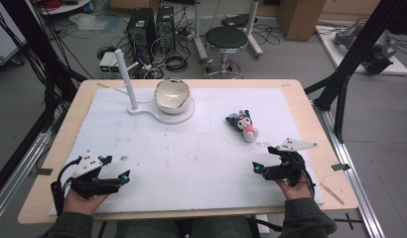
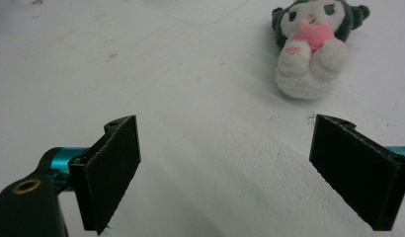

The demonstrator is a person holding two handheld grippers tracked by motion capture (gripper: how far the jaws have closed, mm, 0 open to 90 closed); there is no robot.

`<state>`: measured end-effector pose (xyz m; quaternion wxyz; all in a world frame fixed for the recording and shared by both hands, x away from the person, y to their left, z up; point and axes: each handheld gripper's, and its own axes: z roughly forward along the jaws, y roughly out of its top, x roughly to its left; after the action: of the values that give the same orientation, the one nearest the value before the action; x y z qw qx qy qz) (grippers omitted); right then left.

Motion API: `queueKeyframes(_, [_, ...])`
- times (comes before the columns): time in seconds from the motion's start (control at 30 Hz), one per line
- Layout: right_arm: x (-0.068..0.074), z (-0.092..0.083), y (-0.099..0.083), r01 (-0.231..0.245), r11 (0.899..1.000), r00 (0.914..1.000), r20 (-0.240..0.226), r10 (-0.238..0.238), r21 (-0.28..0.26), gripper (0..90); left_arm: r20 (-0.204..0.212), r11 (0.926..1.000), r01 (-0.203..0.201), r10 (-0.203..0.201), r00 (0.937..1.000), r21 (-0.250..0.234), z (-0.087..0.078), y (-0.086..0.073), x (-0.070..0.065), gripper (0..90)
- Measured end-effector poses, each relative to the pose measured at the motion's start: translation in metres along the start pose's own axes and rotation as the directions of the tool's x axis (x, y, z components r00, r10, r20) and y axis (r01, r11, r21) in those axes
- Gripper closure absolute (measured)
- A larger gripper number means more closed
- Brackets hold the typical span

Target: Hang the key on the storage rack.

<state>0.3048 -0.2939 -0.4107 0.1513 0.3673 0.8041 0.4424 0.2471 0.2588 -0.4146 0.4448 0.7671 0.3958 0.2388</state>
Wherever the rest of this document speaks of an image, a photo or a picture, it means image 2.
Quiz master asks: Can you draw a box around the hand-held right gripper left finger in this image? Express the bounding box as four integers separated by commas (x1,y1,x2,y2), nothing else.
69,115,141,235

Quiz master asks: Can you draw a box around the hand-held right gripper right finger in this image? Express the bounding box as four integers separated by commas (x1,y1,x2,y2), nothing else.
308,114,405,231

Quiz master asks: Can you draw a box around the black and white plush toy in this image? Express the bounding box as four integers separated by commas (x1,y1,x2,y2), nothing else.
271,0,371,101

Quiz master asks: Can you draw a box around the white foam mat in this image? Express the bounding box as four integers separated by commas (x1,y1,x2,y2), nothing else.
0,0,405,237

